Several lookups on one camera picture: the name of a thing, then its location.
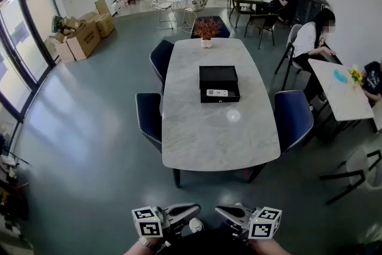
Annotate person's white shoe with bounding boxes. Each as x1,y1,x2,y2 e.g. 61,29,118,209
189,217,205,234

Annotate yellow flower bouquet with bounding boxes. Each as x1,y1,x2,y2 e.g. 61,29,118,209
349,64,363,87

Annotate silver wrist watch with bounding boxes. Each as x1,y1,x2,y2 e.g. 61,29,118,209
138,236,159,249

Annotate pile of cardboard scraps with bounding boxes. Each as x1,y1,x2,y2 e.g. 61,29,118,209
52,16,87,42

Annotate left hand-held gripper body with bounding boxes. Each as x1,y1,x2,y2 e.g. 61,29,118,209
132,206,172,238

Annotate dark wicker chair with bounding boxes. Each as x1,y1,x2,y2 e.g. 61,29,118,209
244,13,280,50

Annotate plain cardboard box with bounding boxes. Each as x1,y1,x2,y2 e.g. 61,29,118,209
95,13,115,39

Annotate grey chair black legs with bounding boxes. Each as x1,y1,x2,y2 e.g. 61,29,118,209
274,23,304,90

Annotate person's black shirt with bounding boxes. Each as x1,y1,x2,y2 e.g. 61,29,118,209
158,227,254,255

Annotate flat cardboard sheet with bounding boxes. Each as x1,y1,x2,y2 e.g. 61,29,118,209
94,0,110,16

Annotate white chair black legs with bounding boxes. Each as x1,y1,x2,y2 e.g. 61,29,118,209
319,146,382,205

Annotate black cabinet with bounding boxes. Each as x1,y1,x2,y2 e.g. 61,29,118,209
294,0,331,27

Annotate patterned white wire chair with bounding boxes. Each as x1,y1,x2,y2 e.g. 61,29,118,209
147,0,174,30
181,0,210,33

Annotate white marble side table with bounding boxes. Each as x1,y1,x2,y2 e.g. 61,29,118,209
308,59,375,122

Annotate pile of equipment clutter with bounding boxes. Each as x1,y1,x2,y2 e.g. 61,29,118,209
0,134,30,219

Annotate person's left forearm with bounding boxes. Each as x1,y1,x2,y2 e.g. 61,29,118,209
124,237,168,255

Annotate large printed cardboard box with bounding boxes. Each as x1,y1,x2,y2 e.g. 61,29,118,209
67,20,102,61

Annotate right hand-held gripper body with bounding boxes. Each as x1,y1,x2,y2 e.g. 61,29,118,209
231,207,282,239

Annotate light blue cloth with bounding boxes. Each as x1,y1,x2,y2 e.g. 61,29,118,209
333,69,349,83

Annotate black drawer box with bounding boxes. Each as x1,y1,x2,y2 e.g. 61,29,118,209
199,65,241,104

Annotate person's right forearm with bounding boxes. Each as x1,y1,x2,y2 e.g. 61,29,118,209
249,238,292,255

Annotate orange plant in white pot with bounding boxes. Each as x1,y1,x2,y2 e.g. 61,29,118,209
193,17,222,48

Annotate dark blue upholstered chair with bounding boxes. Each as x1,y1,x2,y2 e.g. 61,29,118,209
273,90,314,156
150,39,175,90
190,15,230,39
135,92,164,153

